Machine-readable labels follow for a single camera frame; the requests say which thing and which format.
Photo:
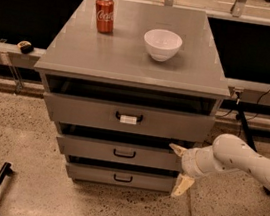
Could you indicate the grey drawer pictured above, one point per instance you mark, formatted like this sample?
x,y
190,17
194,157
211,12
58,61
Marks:
x,y
118,152
121,178
128,118

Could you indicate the white bowl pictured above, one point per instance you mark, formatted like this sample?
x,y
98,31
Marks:
x,y
162,44

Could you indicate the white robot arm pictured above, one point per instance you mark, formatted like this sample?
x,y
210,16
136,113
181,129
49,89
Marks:
x,y
228,153

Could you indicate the grey bottom drawer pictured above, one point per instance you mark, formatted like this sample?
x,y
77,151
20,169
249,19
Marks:
x,y
121,178

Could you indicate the grey top drawer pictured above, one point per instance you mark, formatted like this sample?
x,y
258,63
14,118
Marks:
x,y
128,118

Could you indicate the red Coca-Cola can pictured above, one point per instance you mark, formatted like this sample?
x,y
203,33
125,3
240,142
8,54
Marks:
x,y
104,16

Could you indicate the black stand leg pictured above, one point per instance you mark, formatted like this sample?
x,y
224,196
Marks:
x,y
243,120

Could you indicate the grey drawer cabinet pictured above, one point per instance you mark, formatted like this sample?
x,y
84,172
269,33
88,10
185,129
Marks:
x,y
116,67

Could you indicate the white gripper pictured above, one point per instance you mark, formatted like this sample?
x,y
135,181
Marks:
x,y
188,163

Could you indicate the small black and tan object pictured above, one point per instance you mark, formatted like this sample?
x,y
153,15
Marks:
x,y
25,47

